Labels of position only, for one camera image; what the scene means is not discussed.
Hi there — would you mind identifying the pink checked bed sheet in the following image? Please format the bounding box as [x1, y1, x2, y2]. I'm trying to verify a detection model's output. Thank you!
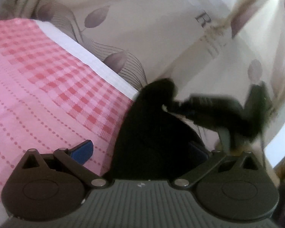
[0, 18, 135, 199]

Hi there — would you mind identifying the beige leaf print curtain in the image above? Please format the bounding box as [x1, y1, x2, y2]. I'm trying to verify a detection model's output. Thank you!
[0, 0, 285, 152]

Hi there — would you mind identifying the white bed mattress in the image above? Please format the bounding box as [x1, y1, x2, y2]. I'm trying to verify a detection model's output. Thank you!
[34, 20, 139, 97]

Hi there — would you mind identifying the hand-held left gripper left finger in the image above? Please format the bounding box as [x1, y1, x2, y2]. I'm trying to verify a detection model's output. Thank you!
[18, 140, 109, 189]

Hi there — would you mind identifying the black sweater with rose print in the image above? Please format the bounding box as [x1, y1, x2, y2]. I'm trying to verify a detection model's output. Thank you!
[110, 78, 211, 180]

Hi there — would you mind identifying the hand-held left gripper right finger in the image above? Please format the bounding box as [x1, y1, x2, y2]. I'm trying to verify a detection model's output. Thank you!
[172, 142, 262, 189]

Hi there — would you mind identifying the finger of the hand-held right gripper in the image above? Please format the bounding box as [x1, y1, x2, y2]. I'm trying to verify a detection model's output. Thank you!
[163, 96, 197, 122]

